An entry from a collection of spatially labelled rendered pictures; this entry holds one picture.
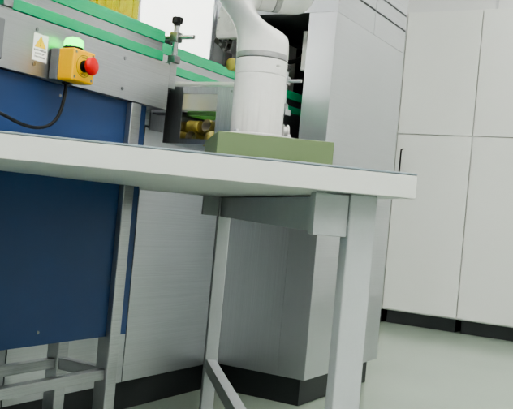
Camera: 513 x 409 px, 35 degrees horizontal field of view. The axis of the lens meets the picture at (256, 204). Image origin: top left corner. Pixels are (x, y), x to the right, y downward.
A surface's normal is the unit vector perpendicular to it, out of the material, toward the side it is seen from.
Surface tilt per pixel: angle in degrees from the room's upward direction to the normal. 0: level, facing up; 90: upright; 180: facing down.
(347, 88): 90
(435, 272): 90
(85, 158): 90
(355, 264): 90
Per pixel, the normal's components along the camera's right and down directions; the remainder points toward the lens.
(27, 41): 0.87, 0.07
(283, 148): 0.17, 0.00
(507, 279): -0.49, -0.05
